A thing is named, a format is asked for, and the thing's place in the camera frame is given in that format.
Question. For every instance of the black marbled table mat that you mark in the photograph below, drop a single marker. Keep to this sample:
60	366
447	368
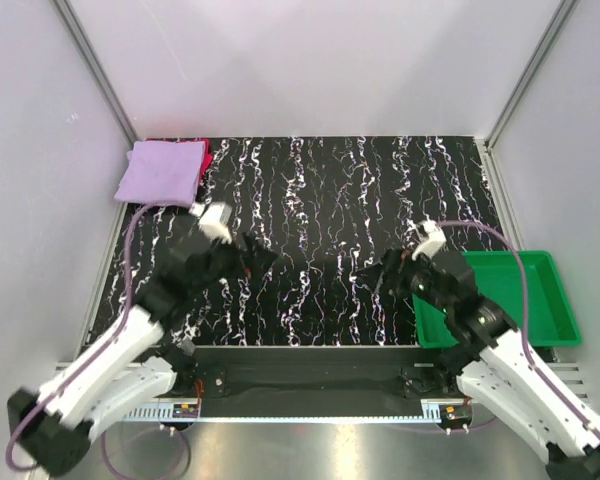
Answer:
329	206

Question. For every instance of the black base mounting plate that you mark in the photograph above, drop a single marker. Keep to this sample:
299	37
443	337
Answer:
291	375

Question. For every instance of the connector board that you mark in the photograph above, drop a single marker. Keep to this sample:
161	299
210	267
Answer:
456	412
185	410

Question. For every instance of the green plastic tray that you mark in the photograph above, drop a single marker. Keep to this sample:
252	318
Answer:
551	319

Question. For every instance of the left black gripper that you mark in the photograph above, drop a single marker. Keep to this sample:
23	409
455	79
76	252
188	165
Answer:
254	262

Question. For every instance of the white slotted cable duct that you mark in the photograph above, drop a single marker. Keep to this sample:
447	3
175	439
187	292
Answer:
426	411

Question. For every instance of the left connector board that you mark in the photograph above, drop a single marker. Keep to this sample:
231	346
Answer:
185	410

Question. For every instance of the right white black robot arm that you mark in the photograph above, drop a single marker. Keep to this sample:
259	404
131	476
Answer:
490	364

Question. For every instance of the lavender t shirt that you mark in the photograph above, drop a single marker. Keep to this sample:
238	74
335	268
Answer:
140	184

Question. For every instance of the folded pink t shirt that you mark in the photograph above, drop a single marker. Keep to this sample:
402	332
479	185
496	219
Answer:
205	160

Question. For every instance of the right connector board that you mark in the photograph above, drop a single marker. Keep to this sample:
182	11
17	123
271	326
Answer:
456	412

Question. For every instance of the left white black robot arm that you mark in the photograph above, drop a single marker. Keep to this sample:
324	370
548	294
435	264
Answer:
57	423

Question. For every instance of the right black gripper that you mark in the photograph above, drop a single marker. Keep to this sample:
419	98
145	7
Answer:
394	268

